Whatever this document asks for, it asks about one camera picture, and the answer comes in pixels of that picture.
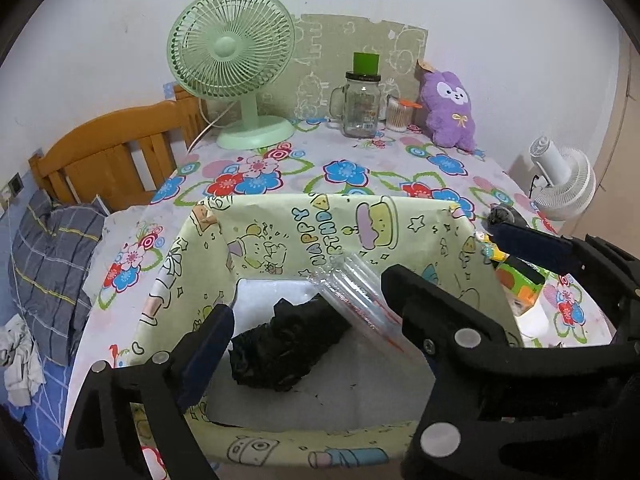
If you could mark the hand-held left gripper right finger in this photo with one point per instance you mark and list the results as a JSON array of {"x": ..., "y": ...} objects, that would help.
[{"x": 425, "y": 305}]

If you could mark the blue checked bed sheet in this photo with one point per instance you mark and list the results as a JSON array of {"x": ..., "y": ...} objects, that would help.
[{"x": 45, "y": 410}]

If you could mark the yellow printed box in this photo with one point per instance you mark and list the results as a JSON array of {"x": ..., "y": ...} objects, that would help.
[{"x": 300, "y": 230}]

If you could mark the floral tablecloth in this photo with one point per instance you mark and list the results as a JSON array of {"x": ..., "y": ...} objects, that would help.
[{"x": 350, "y": 170}]

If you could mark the black crumpled bag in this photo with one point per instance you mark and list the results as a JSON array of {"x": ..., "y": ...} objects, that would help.
[{"x": 280, "y": 350}]

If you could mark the grey plaid pillow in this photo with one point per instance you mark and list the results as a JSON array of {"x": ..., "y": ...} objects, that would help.
[{"x": 50, "y": 260}]

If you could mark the white standing fan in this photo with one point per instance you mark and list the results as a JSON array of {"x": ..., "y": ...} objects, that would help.
[{"x": 565, "y": 180}]

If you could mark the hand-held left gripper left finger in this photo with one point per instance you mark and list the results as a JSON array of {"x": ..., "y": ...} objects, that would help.
[{"x": 212, "y": 345}]

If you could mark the beige wooden wardrobe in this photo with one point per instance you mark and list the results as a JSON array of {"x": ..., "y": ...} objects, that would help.
[{"x": 625, "y": 125}]

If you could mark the green plastic cap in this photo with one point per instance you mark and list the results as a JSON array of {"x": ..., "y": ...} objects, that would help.
[{"x": 366, "y": 62}]

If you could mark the small yellow packet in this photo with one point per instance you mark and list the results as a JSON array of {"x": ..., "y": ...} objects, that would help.
[{"x": 487, "y": 252}]

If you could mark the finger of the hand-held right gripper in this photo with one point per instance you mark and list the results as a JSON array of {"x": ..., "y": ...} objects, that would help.
[
  {"x": 530, "y": 250},
  {"x": 575, "y": 347}
]

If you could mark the glass jar mug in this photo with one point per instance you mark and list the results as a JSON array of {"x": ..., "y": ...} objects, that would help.
[{"x": 362, "y": 110}]

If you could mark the green orange carton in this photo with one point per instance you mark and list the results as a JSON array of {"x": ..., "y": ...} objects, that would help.
[{"x": 520, "y": 285}]

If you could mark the purple plush bunny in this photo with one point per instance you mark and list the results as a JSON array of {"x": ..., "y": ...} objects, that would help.
[{"x": 452, "y": 110}]

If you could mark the white crumpled cloth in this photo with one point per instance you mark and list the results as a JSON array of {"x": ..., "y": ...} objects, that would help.
[{"x": 20, "y": 360}]

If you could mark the green printed cardboard panel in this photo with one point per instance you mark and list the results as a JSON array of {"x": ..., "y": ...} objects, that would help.
[{"x": 325, "y": 60}]

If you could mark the green desk fan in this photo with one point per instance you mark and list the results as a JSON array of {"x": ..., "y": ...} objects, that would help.
[{"x": 230, "y": 45}]

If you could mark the wall socket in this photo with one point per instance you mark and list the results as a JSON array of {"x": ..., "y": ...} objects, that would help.
[{"x": 16, "y": 185}]

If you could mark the cotton swab jar orange lid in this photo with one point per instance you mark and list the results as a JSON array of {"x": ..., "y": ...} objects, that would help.
[{"x": 398, "y": 117}]

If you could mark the wooden headboard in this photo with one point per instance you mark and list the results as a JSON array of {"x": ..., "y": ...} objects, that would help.
[{"x": 100, "y": 140}]

